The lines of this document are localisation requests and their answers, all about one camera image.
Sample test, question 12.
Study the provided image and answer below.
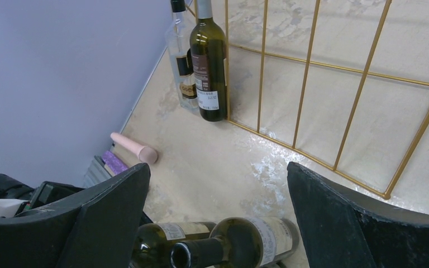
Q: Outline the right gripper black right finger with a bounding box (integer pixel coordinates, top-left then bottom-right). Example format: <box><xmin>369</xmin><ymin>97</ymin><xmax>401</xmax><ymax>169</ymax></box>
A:
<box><xmin>287</xmin><ymin>162</ymin><xmax>429</xmax><ymax>267</ymax></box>

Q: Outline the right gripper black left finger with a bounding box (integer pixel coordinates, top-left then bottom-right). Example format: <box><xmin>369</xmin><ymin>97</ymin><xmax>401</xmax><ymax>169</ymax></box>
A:
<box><xmin>0</xmin><ymin>163</ymin><xmax>150</xmax><ymax>267</ymax></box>

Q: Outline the green wine bottle silver neck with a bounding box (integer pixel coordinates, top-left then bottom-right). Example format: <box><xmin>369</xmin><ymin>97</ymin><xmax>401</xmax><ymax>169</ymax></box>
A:
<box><xmin>190</xmin><ymin>0</ymin><xmax>228</xmax><ymax>122</ymax></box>

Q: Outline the clear liquor bottle black cap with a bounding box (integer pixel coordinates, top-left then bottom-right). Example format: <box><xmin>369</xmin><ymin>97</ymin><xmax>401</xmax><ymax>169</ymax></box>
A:
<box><xmin>165</xmin><ymin>0</ymin><xmax>199</xmax><ymax>113</ymax></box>

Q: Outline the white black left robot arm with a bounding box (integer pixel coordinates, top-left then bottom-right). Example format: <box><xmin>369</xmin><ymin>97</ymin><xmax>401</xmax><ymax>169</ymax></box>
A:
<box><xmin>0</xmin><ymin>174</ymin><xmax>83</xmax><ymax>218</ymax></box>

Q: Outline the dark brown bottle front left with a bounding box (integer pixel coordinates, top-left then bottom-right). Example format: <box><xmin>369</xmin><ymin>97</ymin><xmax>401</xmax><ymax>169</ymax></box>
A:
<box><xmin>131</xmin><ymin>222</ymin><xmax>216</xmax><ymax>267</ymax></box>

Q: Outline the purple glitter microphone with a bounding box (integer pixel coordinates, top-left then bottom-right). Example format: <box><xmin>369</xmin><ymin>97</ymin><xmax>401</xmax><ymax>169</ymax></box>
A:
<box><xmin>101</xmin><ymin>151</ymin><xmax>128</xmax><ymax>176</ymax></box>

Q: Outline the beige toy microphone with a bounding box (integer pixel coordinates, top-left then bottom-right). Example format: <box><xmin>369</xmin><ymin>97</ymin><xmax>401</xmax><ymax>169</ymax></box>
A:
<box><xmin>110</xmin><ymin>132</ymin><xmax>158</xmax><ymax>164</ymax></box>

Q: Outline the aluminium table edge rail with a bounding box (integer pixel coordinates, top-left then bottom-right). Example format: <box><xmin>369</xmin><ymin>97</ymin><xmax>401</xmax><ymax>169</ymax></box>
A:
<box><xmin>83</xmin><ymin>156</ymin><xmax>112</xmax><ymax>188</ymax></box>

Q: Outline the gold wire wine rack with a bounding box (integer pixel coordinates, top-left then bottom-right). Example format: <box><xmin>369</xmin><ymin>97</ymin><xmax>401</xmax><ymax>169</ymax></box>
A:
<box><xmin>184</xmin><ymin>0</ymin><xmax>429</xmax><ymax>200</ymax></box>

